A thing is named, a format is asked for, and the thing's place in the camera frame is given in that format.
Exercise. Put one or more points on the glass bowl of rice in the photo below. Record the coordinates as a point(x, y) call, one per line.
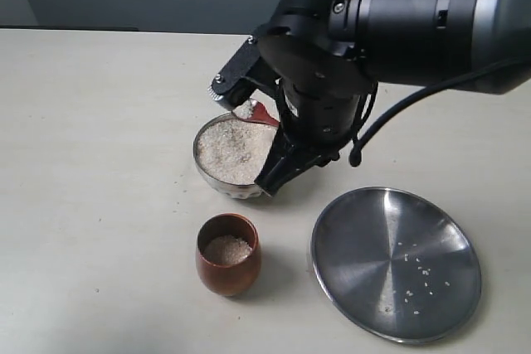
point(230, 153)

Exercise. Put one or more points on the round steel plate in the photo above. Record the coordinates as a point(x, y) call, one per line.
point(396, 265)

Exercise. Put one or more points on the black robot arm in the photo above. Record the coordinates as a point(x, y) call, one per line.
point(414, 49)

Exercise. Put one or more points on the brown wooden cup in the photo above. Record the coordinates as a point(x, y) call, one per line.
point(228, 279)

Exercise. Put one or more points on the red wooden spoon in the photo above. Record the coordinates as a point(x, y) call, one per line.
point(253, 111)

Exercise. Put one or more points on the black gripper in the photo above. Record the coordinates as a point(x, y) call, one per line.
point(313, 70)

